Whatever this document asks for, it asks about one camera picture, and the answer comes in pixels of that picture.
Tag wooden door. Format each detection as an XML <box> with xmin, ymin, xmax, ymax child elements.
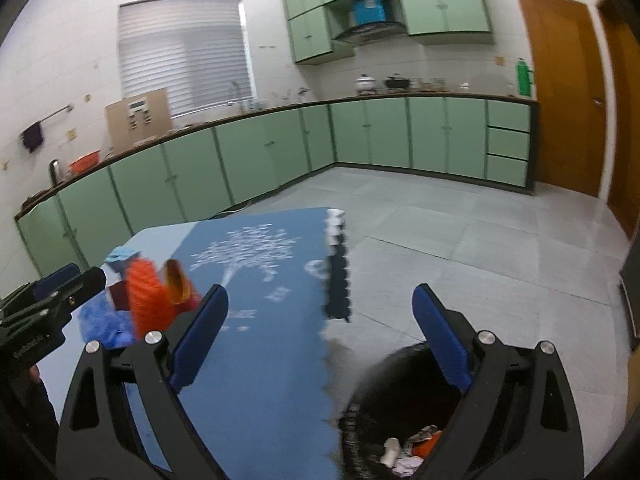
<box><xmin>515</xmin><ymin>0</ymin><xmax>608</xmax><ymax>198</ymax></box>
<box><xmin>597</xmin><ymin>0</ymin><xmax>640</xmax><ymax>238</ymax></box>

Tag black glass cabinet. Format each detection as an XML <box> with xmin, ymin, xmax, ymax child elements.
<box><xmin>619</xmin><ymin>255</ymin><xmax>640</xmax><ymax>338</ymax></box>

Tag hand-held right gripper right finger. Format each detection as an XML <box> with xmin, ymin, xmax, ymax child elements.
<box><xmin>411</xmin><ymin>283</ymin><xmax>586</xmax><ymax>480</ymax></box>

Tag green wall cabinets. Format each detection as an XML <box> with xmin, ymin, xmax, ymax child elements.
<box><xmin>282</xmin><ymin>0</ymin><xmax>496</xmax><ymax>65</ymax></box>

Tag black-lined waste bin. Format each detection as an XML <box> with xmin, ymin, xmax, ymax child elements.
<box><xmin>337</xmin><ymin>342</ymin><xmax>476</xmax><ymax>480</ymax></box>

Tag red basin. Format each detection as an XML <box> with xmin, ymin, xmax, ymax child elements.
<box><xmin>68</xmin><ymin>152</ymin><xmax>101</xmax><ymax>173</ymax></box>

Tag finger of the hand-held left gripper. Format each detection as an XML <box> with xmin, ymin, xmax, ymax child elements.
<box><xmin>2</xmin><ymin>263</ymin><xmax>81</xmax><ymax>311</ymax></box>
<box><xmin>30</xmin><ymin>266</ymin><xmax>107</xmax><ymax>323</ymax></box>

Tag person's left forearm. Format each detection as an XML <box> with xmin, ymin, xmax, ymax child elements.
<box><xmin>0</xmin><ymin>367</ymin><xmax>61</xmax><ymax>466</ymax></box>

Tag blue tree print tablecloth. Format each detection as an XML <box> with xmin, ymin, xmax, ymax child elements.
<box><xmin>60</xmin><ymin>207</ymin><xmax>351</xmax><ymax>480</ymax></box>

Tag light blue packet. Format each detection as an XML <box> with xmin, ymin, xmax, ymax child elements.
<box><xmin>104</xmin><ymin>246</ymin><xmax>140</xmax><ymax>273</ymax></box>

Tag dark red packet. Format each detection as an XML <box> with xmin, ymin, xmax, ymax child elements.
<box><xmin>107</xmin><ymin>282</ymin><xmax>132</xmax><ymax>311</ymax></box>

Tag dark towel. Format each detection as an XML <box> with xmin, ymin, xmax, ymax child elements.
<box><xmin>21</xmin><ymin>121</ymin><xmax>45</xmax><ymax>153</ymax></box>

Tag blue plastic bag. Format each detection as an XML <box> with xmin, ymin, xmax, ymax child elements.
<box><xmin>77</xmin><ymin>292</ymin><xmax>138</xmax><ymax>351</ymax></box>

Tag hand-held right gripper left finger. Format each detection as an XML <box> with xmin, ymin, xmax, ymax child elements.
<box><xmin>56</xmin><ymin>283</ymin><xmax>230</xmax><ymax>480</ymax></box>

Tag white window blind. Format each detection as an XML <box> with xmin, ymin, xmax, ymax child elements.
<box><xmin>117</xmin><ymin>0</ymin><xmax>253</xmax><ymax>113</ymax></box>

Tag black range hood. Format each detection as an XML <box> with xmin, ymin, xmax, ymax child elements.
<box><xmin>332</xmin><ymin>21</ymin><xmax>406</xmax><ymax>46</ymax></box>

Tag green base cabinets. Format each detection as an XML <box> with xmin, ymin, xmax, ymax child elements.
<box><xmin>14</xmin><ymin>95</ymin><xmax>541</xmax><ymax>281</ymax></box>

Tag green thermos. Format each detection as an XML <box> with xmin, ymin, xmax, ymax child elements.
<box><xmin>515</xmin><ymin>57</ymin><xmax>533</xmax><ymax>97</ymax></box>

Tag orange foam fruit net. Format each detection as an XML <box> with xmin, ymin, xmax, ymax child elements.
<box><xmin>125</xmin><ymin>257</ymin><xmax>176</xmax><ymax>338</ymax></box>

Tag metal towel rail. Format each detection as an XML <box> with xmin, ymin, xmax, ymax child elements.
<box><xmin>37</xmin><ymin>103</ymin><xmax>76</xmax><ymax>128</ymax></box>

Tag blue box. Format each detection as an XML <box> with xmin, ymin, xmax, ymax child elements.
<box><xmin>350</xmin><ymin>0</ymin><xmax>391</xmax><ymax>26</ymax></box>

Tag red plastic bag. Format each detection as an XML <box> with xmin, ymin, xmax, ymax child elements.
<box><xmin>415</xmin><ymin>434</ymin><xmax>443</xmax><ymax>458</ymax></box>

